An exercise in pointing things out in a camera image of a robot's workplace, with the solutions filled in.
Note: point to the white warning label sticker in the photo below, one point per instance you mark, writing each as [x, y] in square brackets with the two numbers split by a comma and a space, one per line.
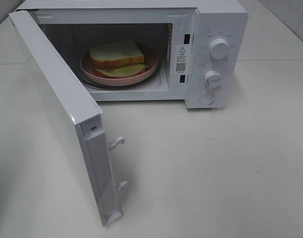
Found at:
[182, 56]

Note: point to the white microwave oven body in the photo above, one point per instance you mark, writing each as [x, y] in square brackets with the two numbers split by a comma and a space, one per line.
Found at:
[73, 26]

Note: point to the lower white timer knob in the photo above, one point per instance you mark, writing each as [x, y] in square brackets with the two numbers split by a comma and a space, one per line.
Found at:
[212, 79]

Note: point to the pink round plate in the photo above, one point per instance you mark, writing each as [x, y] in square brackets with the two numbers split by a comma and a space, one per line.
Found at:
[121, 76]

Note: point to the round white door button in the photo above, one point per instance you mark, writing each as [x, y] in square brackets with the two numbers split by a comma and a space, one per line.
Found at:
[206, 99]

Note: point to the white microwave door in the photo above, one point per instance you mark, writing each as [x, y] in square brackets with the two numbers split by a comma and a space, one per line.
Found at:
[74, 115]

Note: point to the white bread sandwich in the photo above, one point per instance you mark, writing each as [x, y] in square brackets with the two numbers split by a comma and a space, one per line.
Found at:
[114, 54]

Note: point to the upper white power knob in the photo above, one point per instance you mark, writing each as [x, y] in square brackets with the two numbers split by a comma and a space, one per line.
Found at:
[219, 48]

